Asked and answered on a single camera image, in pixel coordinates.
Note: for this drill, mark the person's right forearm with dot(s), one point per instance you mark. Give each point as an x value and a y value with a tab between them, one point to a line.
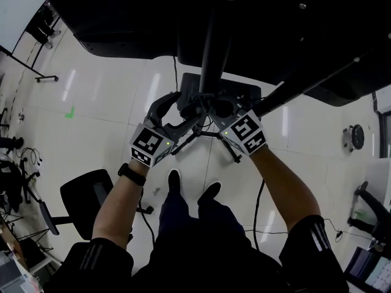
281	188

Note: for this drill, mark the black armrest office chair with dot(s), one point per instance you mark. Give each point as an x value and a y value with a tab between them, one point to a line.
82	194

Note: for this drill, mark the whiteboard on rolling stand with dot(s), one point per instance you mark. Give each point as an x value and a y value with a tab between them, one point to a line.
18	11

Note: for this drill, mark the person's left black shoe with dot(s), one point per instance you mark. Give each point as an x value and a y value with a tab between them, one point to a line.
174	180

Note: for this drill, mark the person's black shirt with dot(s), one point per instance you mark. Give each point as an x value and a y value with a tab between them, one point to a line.
198	270

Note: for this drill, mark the person's left forearm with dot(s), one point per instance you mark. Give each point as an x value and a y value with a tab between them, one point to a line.
116	206

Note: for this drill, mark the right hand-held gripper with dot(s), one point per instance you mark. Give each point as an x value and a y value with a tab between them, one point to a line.
247	133

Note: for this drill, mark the black wristband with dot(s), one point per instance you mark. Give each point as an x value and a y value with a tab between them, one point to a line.
131	174

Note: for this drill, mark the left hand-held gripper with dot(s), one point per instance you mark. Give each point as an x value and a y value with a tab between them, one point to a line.
149	145

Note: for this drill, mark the dark framed glass door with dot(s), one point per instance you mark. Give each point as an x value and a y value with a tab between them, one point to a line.
385	133

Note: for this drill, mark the person's right black shoe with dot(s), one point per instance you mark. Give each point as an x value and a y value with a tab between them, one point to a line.
210	192

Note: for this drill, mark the green floor tape mark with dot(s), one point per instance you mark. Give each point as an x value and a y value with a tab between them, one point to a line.
71	112

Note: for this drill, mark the person's dark trousers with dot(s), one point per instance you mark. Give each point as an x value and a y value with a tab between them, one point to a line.
177	218

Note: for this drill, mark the black round wheeled stool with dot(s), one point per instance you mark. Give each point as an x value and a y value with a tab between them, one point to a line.
357	136

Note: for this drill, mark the white cabinet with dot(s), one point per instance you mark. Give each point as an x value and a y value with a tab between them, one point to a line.
378	175

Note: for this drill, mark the large black television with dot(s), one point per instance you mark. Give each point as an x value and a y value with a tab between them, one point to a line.
122	11

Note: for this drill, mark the person's black shoe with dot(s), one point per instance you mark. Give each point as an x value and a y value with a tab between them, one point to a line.
210	192
174	180

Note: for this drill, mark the laptop with lit screen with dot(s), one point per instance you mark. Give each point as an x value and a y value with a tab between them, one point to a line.
369	270

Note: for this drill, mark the black TV stand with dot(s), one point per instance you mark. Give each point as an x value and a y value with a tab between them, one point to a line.
214	56

